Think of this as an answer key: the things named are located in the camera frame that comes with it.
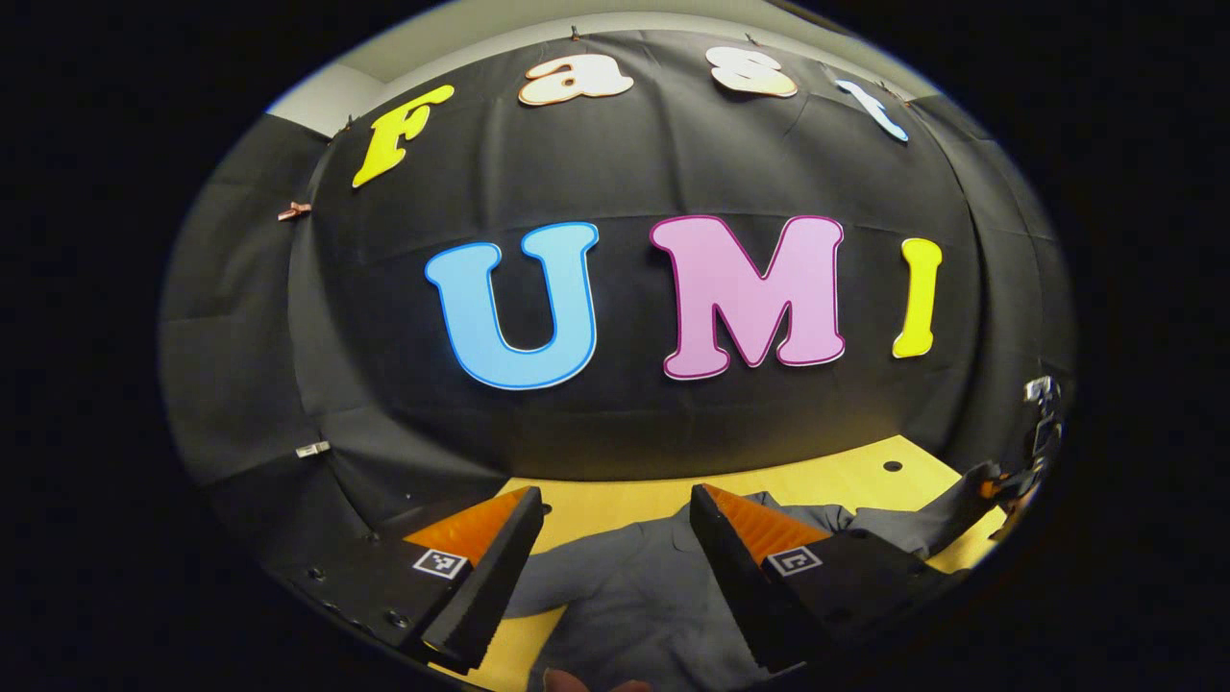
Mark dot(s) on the silver cloth clip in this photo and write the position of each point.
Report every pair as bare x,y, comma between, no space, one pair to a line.
312,449

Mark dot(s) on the black backdrop cloth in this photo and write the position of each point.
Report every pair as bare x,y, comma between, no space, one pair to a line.
625,423

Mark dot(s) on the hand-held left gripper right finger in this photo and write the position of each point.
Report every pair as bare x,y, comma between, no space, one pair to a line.
740,586

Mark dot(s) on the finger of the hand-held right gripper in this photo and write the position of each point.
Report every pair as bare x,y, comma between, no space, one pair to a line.
999,483

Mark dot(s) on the grey button shirt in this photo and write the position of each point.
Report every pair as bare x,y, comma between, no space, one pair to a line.
634,605

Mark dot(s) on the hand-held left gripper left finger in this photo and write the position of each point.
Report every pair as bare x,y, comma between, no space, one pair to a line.
495,586

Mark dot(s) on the copper cloth clip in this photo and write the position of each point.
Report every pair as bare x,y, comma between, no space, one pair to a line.
294,210

